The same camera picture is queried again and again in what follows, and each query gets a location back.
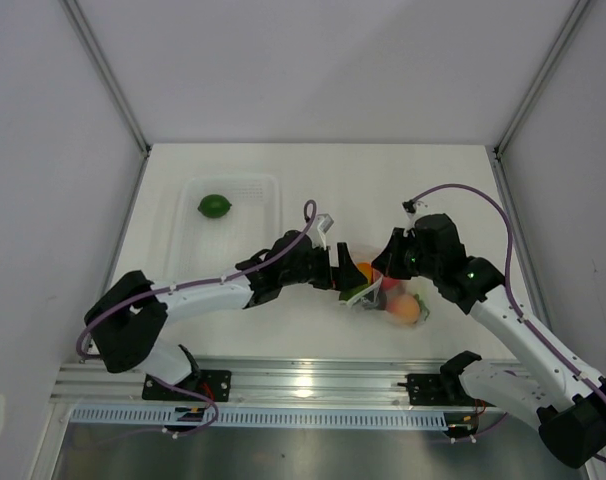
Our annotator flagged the green toy lime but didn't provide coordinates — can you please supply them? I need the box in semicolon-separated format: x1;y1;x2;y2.
197;194;232;219

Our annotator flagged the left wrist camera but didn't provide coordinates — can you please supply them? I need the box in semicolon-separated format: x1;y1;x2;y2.
307;213;334;249

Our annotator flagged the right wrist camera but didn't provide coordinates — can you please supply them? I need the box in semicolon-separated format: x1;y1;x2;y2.
402;199;428;219

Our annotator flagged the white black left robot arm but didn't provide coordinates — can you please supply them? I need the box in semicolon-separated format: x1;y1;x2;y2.
84;230;368;400

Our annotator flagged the white slotted cable duct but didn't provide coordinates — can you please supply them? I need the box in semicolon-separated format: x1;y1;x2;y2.
69;404;448;431

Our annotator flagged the orange green toy mango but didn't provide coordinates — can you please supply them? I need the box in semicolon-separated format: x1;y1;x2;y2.
339;262;374;303

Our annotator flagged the red toy apple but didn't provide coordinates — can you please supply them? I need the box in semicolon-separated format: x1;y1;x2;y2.
380;276;401;292

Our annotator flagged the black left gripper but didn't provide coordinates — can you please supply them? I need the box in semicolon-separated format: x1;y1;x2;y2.
280;242;366;292

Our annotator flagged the aluminium rail frame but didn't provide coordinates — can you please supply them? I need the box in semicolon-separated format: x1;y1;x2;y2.
30;0;606;480

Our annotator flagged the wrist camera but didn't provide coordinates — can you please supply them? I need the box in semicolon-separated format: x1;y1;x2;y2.
402;199;428;219
307;213;334;249

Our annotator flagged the white perforated plastic basket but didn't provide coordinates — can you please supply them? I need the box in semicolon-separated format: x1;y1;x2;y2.
165;173;283;283

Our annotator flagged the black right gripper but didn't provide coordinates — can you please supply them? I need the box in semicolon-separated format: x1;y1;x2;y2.
371;228;441;281

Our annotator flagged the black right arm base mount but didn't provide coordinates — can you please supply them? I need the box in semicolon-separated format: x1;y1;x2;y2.
397;351;482;407

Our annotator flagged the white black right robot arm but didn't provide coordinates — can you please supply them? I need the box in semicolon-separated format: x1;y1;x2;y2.
373;214;606;469

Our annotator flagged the clear zip top bag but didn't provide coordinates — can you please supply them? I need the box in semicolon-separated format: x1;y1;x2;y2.
339;244;430;328

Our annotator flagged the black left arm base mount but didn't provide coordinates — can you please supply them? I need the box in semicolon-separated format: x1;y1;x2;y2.
138;343;232;403

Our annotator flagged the white toy radish with leaves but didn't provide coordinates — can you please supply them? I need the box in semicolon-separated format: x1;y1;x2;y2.
414;294;430;322

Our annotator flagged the orange toy peach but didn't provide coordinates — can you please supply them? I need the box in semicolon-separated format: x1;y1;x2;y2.
387;294;421;323

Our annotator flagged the dark brown toy fruit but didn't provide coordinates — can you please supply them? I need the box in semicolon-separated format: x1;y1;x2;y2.
364;290;387;311

